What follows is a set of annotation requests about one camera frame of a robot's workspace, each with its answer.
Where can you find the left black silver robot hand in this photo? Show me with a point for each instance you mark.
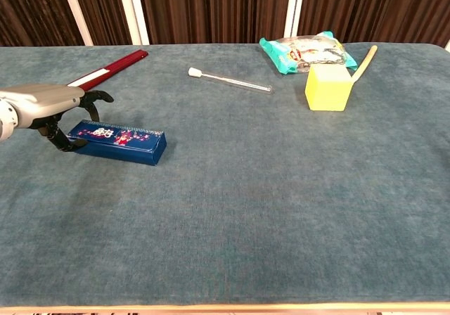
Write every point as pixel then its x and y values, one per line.
pixel 42 102

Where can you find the blue printed glasses case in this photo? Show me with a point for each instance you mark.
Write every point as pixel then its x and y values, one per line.
pixel 133 149

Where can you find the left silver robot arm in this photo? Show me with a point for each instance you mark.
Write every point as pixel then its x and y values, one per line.
pixel 6 121

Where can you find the red and white flat stick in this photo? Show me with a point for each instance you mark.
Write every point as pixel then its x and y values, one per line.
pixel 116 65

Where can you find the glass test tube white cap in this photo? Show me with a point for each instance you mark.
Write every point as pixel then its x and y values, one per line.
pixel 228 80

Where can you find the dark brown pleated curtain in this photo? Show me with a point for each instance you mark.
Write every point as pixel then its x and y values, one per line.
pixel 211 9

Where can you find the blue-green table cloth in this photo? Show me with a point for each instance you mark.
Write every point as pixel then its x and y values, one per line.
pixel 246 206

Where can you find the teal snack packet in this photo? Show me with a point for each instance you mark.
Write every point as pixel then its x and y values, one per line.
pixel 316 53

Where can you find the yellow foam cube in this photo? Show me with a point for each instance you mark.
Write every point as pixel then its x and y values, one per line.
pixel 327 93

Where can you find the wooden stick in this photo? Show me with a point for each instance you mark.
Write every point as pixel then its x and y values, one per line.
pixel 367 60

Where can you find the white frame post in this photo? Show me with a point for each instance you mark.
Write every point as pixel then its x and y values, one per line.
pixel 295 5
pixel 448 46
pixel 75 11
pixel 133 11

